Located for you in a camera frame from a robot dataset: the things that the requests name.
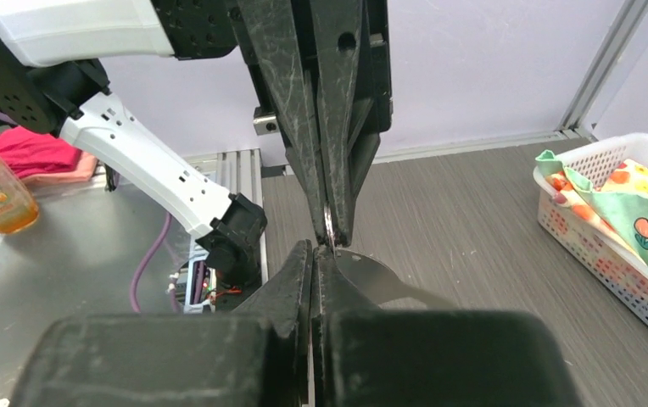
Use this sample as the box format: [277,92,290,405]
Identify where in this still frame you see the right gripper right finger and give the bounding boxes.
[311,246,582,406]

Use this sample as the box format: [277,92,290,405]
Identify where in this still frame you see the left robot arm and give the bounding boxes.
[0,1,392,287]

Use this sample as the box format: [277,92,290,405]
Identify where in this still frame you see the metal key organizer plate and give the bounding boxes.
[323,203,460,311]

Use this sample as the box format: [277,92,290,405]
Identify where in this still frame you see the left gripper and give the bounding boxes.
[154,1,393,247]

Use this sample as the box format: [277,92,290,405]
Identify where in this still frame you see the floral cloth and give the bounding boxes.
[536,150,648,267]

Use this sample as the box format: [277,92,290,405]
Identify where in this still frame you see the pink cloth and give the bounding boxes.
[0,126,98,186]

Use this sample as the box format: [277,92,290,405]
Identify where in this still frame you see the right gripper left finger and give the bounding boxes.
[10,240,313,406]

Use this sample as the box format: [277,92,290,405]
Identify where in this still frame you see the white plastic basket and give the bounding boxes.
[533,133,648,326]

